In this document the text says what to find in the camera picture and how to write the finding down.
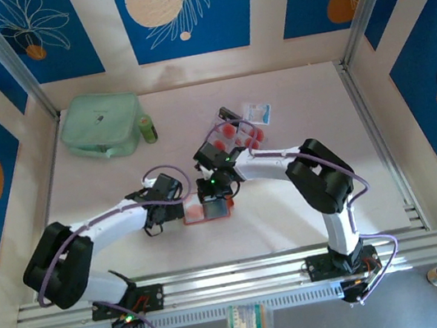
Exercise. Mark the translucent red circle card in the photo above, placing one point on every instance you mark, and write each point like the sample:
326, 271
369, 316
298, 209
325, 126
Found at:
195, 212
249, 142
220, 144
229, 130

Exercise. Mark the orange card holder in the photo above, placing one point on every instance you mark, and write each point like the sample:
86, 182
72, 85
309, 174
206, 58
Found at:
217, 210

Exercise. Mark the pack of red balls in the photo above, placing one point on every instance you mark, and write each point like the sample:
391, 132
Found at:
258, 132

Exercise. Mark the black VIP card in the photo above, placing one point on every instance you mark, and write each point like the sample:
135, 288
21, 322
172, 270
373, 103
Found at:
229, 113

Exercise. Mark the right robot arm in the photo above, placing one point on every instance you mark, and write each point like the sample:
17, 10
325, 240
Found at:
264, 167

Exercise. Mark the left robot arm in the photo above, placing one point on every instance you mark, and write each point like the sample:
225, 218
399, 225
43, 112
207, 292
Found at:
115, 222

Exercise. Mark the green plastic bottle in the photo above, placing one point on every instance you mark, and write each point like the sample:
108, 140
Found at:
147, 131

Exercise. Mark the white blue gauze packet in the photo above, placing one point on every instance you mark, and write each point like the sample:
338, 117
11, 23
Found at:
258, 112

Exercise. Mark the mint green medicine bag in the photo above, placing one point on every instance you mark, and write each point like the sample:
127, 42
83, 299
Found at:
99, 120

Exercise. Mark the clear bag of plasters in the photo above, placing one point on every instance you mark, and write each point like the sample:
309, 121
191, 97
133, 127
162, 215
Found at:
249, 321

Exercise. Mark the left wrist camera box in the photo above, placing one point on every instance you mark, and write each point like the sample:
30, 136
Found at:
166, 187

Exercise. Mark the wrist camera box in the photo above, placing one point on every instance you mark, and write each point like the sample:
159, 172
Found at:
166, 187
210, 153

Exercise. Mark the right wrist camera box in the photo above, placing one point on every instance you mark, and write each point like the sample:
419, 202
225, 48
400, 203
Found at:
210, 153

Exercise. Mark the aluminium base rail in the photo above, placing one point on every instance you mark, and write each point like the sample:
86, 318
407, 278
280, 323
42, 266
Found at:
221, 284

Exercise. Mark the aluminium table side rail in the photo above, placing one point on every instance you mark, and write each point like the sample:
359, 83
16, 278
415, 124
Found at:
46, 191
371, 127

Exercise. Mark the aluminium frame post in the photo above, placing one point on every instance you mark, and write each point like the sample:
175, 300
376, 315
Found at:
367, 3
8, 60

